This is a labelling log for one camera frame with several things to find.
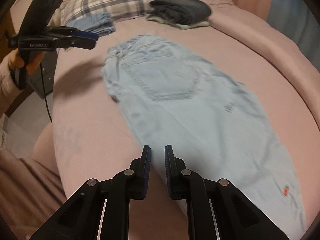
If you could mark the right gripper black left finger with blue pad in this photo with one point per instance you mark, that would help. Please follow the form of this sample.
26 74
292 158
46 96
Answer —
100 209

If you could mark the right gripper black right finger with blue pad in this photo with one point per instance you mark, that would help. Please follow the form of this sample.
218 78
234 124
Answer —
216 209

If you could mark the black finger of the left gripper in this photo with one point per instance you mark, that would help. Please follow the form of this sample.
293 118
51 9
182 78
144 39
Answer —
75 41

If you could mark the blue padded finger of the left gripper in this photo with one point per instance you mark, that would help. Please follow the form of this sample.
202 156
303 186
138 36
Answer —
85 34

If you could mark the light blue strawberry jeans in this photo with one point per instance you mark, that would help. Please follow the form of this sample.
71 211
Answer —
169 95

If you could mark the person's left hand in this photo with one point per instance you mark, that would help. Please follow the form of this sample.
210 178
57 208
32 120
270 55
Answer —
15 61

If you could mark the folded blue shorts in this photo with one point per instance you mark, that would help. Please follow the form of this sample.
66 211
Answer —
100 24

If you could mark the plaid pillow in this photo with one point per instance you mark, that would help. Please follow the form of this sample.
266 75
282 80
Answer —
118 10

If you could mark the dark bedside cabinet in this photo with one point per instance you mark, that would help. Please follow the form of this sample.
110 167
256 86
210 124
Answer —
42 81

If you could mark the pink bed sheet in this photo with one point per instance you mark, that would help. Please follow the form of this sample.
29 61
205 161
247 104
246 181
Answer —
92 140

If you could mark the folded pale green garment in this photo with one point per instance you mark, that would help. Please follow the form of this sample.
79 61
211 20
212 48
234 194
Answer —
177 25

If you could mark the folded dark denim jeans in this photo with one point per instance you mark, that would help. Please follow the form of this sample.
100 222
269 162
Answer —
181 11

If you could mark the pink duvet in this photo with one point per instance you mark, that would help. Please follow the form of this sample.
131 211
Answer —
271 44

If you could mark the blue curtain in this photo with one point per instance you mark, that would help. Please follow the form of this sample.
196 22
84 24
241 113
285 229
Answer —
295 20

